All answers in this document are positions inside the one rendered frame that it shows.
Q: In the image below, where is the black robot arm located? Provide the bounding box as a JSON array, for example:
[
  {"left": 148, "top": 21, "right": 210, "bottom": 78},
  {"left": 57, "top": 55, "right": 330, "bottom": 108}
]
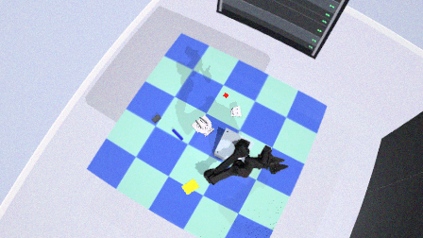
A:
[{"left": 203, "top": 139, "right": 272, "bottom": 185}]

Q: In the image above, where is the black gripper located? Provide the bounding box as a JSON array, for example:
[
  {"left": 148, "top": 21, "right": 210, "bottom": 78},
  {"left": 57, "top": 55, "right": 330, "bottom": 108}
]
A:
[{"left": 254, "top": 151, "right": 289, "bottom": 175}]

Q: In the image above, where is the yellow flat block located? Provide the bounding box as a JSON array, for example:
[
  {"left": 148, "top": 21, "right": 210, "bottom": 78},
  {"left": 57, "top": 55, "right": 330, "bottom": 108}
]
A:
[{"left": 182, "top": 179, "right": 199, "bottom": 195}]

